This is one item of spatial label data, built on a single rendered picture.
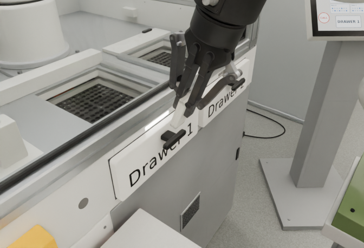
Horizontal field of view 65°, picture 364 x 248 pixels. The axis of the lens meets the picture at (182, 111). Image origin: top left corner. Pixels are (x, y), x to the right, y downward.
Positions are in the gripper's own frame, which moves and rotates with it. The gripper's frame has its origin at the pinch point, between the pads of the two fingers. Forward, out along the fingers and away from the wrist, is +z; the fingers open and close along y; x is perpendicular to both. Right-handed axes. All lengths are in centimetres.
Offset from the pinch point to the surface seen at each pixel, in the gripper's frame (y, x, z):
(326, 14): 6, 82, -4
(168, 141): -0.6, 1.0, 10.6
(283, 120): 19, 162, 101
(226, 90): -2.3, 33.4, 14.7
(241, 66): -4.0, 42.3, 10.3
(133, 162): -2.8, -6.9, 13.0
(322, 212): 61, 85, 82
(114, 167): -3.8, -11.4, 11.1
